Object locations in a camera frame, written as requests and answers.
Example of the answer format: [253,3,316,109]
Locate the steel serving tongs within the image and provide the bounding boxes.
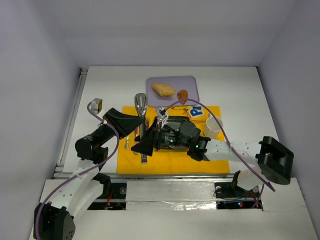
[134,93,148,165]

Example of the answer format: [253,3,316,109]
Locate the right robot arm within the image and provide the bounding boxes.
[131,120,294,191]

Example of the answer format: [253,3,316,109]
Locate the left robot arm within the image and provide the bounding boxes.
[33,108,145,240]

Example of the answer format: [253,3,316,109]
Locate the small brown bread piece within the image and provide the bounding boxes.
[177,89,189,105]

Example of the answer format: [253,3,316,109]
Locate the large yellow bread piece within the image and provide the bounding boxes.
[151,82,176,97]

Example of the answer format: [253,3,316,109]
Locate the black floral square plate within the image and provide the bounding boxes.
[164,116,190,150]

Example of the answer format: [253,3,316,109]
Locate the iridescent purple knife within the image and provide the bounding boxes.
[133,127,139,155]

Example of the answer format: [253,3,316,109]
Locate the iridescent spoon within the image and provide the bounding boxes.
[124,135,130,150]

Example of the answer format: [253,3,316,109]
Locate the yellow cloth placemat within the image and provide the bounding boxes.
[116,105,230,175]

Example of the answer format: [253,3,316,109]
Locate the iridescent fork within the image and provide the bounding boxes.
[144,117,150,130]

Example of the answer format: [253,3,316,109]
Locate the white mug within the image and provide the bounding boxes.
[204,116,223,139]

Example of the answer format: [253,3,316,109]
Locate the foil covered front block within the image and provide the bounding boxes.
[125,180,217,211]

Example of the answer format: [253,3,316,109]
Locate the lilac plastic tray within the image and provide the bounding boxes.
[146,75,200,107]

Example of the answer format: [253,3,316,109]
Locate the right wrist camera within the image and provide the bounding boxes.
[155,106,169,129]

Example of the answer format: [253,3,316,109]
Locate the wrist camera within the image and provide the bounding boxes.
[90,98,103,114]
[155,106,169,129]

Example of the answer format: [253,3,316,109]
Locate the aluminium front rail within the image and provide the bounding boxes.
[106,173,234,179]

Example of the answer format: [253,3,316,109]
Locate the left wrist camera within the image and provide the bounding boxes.
[90,98,103,114]

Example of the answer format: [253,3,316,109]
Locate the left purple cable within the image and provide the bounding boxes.
[33,101,121,240]

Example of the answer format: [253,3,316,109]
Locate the aluminium side rail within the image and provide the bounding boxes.
[52,67,89,179]

